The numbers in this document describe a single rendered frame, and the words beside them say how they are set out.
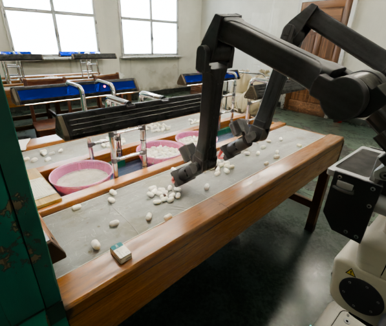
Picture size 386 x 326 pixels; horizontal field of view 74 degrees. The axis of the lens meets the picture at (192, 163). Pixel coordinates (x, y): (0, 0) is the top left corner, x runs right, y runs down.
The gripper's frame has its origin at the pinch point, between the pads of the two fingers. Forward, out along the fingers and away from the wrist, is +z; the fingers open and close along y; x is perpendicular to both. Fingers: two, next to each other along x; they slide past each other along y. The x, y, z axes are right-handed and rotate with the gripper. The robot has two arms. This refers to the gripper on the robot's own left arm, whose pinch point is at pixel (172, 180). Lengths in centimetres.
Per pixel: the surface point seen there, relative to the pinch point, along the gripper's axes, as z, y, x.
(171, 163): 9.3, -10.1, -8.9
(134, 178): 9.1, 11.9, -8.3
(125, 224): -6.2, 29.9, 7.6
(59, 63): 375, -130, -321
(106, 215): 0.6, 32.1, 2.0
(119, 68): 378, -255, -306
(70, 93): 23, 17, -60
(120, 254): -21.0, 40.3, 14.2
